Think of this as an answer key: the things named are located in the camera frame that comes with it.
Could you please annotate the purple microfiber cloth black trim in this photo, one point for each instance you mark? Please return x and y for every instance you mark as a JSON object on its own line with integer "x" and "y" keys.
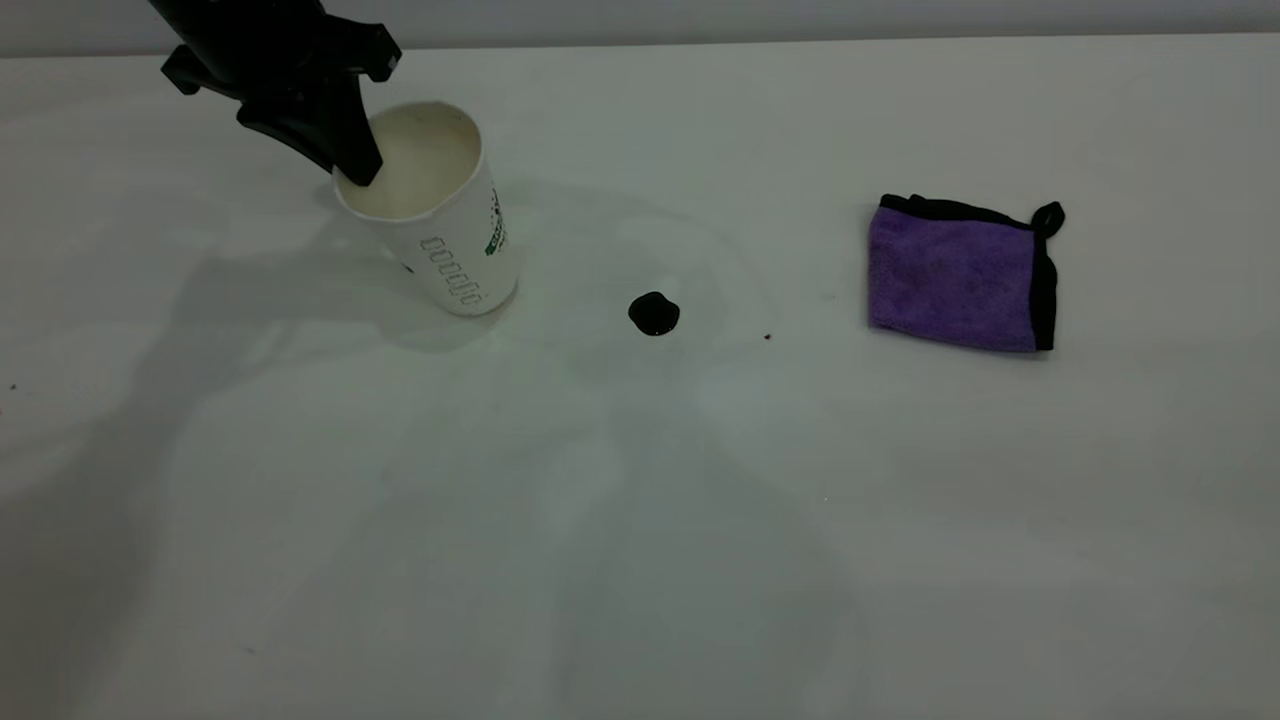
{"x": 950, "y": 275}

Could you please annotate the black liquid spill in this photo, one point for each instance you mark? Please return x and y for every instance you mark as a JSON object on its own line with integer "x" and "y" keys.
{"x": 654, "y": 314}

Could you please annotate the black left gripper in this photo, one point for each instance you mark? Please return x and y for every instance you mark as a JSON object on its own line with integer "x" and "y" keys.
{"x": 270, "y": 45}

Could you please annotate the white paper coffee cup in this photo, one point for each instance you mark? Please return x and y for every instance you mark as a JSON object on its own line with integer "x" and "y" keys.
{"x": 450, "y": 240}

